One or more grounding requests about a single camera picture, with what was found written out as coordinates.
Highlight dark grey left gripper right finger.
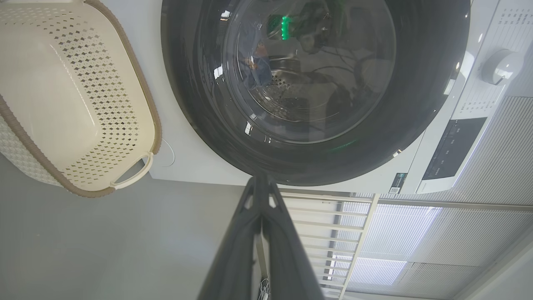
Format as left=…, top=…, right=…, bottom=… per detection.
left=262, top=175, right=326, bottom=300

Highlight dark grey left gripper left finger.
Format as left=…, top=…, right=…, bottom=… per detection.
left=197, top=175, right=262, bottom=300

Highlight blue garment with orange print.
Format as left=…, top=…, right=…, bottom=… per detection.
left=237, top=25, right=272, bottom=90

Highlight washing machine door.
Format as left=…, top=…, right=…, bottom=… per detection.
left=161, top=0, right=471, bottom=187

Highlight white front-load washing machine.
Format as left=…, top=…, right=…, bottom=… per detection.
left=99, top=0, right=533, bottom=195

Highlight dark washing machine display panel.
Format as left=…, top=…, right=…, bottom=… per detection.
left=421, top=117, right=488, bottom=181

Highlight white washing machine control knob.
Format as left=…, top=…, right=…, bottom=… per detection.
left=481, top=49, right=525, bottom=86

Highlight white metal railing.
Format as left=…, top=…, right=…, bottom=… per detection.
left=266, top=189, right=380, bottom=300

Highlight round white filter cover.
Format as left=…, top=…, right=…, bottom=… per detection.
left=160, top=137, right=176, bottom=168

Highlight black QR code sticker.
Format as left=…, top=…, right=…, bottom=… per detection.
left=388, top=172, right=408, bottom=195

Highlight white window blinds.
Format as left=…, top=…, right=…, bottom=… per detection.
left=328, top=96, right=533, bottom=300

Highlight cream perforated laundry basket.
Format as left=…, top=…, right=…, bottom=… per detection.
left=0, top=0, right=162, bottom=198

